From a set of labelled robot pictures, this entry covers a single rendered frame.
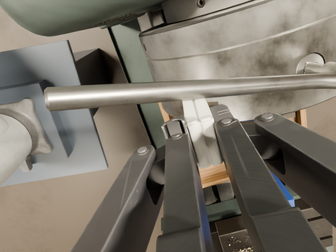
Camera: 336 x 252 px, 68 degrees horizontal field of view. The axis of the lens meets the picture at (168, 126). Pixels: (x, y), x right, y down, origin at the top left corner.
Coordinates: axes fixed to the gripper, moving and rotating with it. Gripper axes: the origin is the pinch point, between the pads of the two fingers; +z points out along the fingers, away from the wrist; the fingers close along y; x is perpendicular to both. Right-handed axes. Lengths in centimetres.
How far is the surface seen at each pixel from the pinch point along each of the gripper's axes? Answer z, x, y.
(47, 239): 127, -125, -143
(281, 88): 1.9, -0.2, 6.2
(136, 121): 132, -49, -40
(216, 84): -0.3, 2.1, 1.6
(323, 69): 8.3, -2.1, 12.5
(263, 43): 11.1, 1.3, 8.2
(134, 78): 79, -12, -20
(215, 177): 45, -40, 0
